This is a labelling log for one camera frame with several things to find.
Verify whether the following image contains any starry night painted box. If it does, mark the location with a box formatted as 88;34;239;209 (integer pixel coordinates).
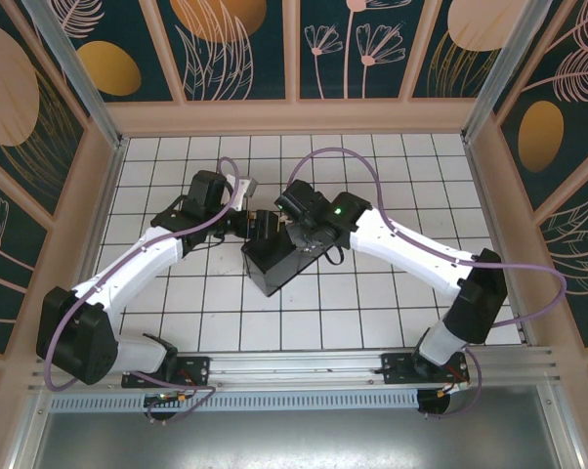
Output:
241;222;325;298

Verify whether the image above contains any grey metal sheet panel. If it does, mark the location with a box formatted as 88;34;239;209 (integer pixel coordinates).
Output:
27;385;567;469

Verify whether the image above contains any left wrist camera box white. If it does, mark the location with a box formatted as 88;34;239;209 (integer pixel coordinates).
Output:
225;171;260;200

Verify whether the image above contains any aluminium side rail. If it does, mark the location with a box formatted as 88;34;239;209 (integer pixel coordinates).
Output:
462;138;538;346
78;138;130;289

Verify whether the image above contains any aluminium mounting rail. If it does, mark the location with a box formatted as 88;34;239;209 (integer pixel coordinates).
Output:
27;345;565;393

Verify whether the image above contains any aluminium frame post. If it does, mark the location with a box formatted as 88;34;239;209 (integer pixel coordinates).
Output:
461;0;558;144
21;0;130;150

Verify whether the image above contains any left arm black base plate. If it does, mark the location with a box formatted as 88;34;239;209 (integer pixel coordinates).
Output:
121;356;213;390

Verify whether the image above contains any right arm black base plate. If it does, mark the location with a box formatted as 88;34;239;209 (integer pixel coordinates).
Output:
380;352;472;388

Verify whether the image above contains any left base red wire bundle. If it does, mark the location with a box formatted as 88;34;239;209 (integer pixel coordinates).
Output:
144;373;200;409

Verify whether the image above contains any base red wire bundle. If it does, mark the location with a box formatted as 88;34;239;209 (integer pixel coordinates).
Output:
417;368;472;400
144;373;200;409

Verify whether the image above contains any grey slotted cable duct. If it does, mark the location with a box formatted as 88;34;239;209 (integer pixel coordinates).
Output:
47;389;421;412

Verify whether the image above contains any right base red wire bundle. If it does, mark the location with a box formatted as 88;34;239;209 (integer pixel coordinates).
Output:
417;368;472;400

